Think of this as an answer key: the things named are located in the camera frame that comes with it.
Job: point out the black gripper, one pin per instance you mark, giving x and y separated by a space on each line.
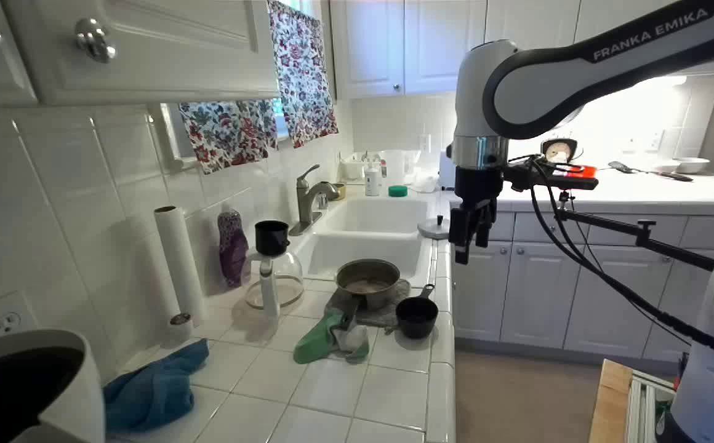
479 189

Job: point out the brushed metal tap faucet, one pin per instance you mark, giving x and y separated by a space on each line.
307 200

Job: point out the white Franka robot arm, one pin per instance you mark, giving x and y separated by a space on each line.
555 75

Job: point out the metal cooking pot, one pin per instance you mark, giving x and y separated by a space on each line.
367 278

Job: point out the white toaster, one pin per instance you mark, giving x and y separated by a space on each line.
447 173

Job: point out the white lower cabinets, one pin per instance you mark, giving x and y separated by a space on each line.
537 297

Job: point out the white cabinets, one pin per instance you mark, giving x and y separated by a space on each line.
537 297
373 41

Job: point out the green sponge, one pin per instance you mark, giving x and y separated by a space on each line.
398 190

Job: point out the small black measuring cup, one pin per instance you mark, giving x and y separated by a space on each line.
416 319

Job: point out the white double sink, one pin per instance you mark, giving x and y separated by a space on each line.
373 219

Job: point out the white soap bottle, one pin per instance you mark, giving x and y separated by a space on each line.
373 181

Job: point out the black and white kettle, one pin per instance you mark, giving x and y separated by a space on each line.
556 150

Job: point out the white jar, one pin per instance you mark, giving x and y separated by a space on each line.
351 168

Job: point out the green cloth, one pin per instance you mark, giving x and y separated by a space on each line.
319 340

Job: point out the glass carafe with black top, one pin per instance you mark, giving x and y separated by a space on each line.
273 275

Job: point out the white upper cabinets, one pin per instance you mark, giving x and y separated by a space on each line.
373 41

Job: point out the white bowl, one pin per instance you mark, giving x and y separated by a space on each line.
692 163

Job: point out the purple bottle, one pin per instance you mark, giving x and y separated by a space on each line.
231 248

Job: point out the floral side curtain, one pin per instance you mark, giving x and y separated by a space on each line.
300 75

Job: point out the white paper towel roll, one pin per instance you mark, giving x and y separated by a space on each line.
179 261

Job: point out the blue cloth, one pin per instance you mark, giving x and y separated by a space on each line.
150 390

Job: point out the white cabinet door, wide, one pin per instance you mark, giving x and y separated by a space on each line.
167 50

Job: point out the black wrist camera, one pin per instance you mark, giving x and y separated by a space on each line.
524 173

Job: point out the black camera on stand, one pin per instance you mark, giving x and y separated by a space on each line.
577 176

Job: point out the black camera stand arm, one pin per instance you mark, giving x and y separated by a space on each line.
619 229

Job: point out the aluminium mounting frame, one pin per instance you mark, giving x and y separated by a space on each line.
648 408

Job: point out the white wall outlet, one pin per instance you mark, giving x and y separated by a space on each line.
1 319

